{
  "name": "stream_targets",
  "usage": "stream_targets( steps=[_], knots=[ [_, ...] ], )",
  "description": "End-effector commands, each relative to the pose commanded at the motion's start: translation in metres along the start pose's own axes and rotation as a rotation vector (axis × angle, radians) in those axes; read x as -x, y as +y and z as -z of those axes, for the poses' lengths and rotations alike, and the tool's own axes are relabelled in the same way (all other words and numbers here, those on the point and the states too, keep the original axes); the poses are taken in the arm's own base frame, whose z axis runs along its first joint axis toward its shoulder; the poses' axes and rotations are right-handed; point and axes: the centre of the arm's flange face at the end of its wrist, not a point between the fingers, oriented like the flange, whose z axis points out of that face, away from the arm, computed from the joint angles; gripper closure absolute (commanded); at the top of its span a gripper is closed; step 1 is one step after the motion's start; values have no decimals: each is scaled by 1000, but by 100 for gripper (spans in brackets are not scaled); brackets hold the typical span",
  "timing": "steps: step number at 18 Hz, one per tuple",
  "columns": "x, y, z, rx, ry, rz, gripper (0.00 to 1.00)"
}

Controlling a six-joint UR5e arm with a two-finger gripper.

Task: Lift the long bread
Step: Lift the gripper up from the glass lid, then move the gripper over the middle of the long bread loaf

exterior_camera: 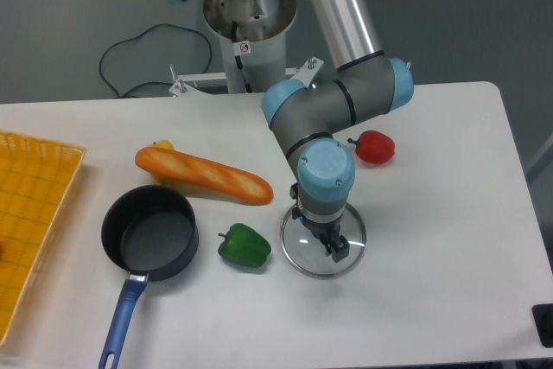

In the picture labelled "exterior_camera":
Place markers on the glass pot lid blue knob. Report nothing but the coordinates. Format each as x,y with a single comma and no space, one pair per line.
310,256

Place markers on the yellow bell pepper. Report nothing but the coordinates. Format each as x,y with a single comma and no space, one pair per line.
163,144

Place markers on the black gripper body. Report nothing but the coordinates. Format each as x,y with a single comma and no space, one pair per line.
321,218

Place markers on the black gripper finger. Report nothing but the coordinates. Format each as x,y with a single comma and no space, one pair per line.
336,246

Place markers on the black corner device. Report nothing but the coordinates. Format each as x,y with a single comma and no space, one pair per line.
543,318

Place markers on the white metal bracket left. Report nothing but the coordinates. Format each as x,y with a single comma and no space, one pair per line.
212,83

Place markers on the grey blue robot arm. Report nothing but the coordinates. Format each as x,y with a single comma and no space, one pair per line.
304,119

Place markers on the white metal bracket right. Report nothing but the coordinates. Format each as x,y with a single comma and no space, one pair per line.
309,68

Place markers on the green bell pepper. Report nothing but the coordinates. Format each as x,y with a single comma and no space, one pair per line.
244,246

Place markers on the black saucepan blue handle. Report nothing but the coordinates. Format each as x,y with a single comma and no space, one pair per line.
151,233

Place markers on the white metal bracket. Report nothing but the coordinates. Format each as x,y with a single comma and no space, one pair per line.
309,68
212,83

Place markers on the red bell pepper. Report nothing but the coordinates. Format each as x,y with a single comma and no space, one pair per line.
373,147

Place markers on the long orange bread loaf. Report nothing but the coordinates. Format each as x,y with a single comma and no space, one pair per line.
206,174

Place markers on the yellow plastic basket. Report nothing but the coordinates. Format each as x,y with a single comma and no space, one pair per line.
36,176

